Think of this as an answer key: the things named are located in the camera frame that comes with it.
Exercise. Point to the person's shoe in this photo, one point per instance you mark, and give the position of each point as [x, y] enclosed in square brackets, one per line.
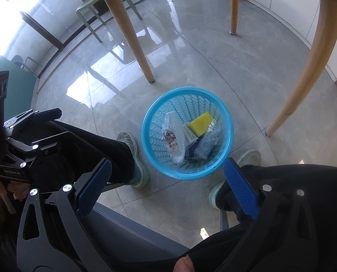
[249, 157]
[138, 172]

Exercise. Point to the green chair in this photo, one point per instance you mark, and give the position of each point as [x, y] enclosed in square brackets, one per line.
[84, 10]

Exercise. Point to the blue plastic bag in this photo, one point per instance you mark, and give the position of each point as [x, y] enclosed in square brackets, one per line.
[191, 150]

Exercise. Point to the grey chair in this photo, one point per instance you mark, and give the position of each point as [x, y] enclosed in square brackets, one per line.
[16, 59]

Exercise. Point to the person's left leg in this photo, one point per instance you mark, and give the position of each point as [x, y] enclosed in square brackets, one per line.
[100, 153]

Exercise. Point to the black window frame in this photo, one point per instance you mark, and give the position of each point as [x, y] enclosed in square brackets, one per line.
[41, 29]

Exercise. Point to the white plastic bag red print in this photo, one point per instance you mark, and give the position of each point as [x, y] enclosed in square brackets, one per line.
[172, 130]

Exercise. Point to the clear plastic wrapper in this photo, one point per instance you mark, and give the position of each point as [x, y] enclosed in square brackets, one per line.
[208, 144]

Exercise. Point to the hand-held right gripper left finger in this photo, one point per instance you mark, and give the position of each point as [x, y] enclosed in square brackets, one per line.
[96, 185]

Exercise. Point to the white cardboard box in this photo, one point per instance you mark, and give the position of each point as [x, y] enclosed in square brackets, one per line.
[189, 136]

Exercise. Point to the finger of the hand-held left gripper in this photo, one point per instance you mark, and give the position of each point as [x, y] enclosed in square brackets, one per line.
[48, 143]
[43, 114]

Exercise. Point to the person's right hand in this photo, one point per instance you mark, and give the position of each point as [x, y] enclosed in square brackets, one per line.
[185, 265]

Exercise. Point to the person's left hand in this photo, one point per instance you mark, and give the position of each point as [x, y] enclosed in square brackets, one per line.
[15, 192]

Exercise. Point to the person's left shoe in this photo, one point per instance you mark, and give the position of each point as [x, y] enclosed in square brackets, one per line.
[138, 172]

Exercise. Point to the white kitchen counter cabinet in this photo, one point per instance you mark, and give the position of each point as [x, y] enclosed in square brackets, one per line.
[284, 5]

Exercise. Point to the person's right shoe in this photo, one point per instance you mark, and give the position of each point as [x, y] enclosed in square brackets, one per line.
[249, 157]

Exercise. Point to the yellow sponge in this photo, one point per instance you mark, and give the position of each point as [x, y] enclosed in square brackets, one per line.
[201, 123]

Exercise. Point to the blue plastic basket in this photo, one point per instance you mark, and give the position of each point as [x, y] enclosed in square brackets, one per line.
[157, 110]

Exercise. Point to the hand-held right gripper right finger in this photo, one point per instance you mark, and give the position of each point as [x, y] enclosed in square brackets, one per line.
[242, 192]

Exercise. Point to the round white table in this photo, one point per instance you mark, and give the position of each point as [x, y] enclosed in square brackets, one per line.
[128, 34]

